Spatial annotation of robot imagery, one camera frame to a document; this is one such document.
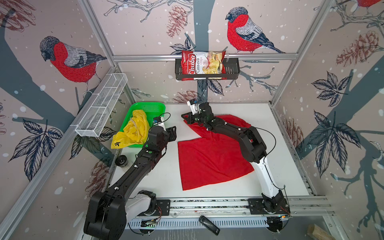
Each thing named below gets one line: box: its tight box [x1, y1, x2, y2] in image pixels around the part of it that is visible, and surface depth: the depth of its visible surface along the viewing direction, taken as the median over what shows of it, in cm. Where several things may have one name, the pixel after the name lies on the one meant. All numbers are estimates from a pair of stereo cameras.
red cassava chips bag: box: [181, 50, 228, 81], surface depth 90 cm
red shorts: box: [178, 114, 255, 191], surface depth 90 cm
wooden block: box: [307, 224, 336, 240], surface depth 65 cm
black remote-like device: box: [198, 215, 221, 236], surface depth 67 cm
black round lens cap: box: [115, 155, 128, 167], surface depth 80 cm
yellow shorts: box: [111, 109, 150, 149], surface depth 97 cm
